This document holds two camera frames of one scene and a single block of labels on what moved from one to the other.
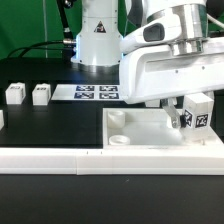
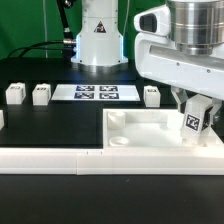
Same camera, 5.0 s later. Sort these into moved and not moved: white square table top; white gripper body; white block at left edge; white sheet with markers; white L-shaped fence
Moved: white gripper body
Not moved: white sheet with markers; white L-shaped fence; white block at left edge; white square table top
